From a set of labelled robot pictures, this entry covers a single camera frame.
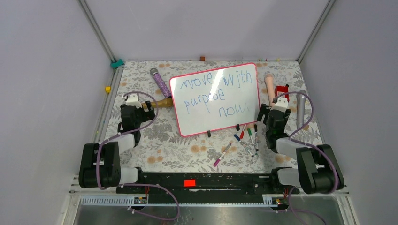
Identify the pink framed whiteboard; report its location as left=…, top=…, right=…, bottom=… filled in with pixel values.
left=169, top=62, right=260, bottom=137

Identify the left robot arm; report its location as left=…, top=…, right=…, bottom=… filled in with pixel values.
left=78, top=101, right=156, bottom=193

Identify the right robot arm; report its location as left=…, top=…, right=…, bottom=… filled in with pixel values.
left=257, top=104, right=345, bottom=194

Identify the black capped marker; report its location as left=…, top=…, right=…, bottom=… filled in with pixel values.
left=254, top=124, right=259, bottom=155

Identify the small red box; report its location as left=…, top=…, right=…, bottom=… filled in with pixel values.
left=275, top=84, right=290, bottom=102

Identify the green capped marker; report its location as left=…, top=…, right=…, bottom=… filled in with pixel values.
left=247, top=128, right=258, bottom=155

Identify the gold microphone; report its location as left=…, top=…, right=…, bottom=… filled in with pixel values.
left=141, top=98, right=173, bottom=109

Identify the peach pink microphone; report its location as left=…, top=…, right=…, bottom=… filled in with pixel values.
left=264, top=74, right=275, bottom=107

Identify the red capped marker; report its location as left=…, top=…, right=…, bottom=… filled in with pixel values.
left=239, top=124, right=247, bottom=139

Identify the floral patterned mat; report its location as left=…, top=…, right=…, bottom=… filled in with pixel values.
left=104, top=60, right=330, bottom=174

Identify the silver grey microphone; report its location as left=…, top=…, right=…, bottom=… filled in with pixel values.
left=296, top=94, right=306, bottom=128

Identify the teal corner clip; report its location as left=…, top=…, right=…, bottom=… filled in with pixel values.
left=110, top=59, right=124, bottom=69

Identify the magenta capped marker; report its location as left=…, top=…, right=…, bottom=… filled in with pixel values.
left=213, top=142, right=232, bottom=167

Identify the red tape label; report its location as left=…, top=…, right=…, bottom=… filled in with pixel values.
left=183, top=179, right=196, bottom=187

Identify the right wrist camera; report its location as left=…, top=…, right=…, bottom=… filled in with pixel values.
left=272, top=97, right=289, bottom=112

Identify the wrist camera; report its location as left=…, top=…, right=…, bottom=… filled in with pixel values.
left=272, top=97, right=289, bottom=112
left=123, top=94, right=142, bottom=108

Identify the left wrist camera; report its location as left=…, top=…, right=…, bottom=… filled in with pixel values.
left=123, top=94, right=142, bottom=108

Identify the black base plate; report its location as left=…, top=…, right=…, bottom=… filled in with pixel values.
left=116, top=172, right=292, bottom=204

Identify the white cable duct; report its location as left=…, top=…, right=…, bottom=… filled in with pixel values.
left=79, top=195, right=281, bottom=208

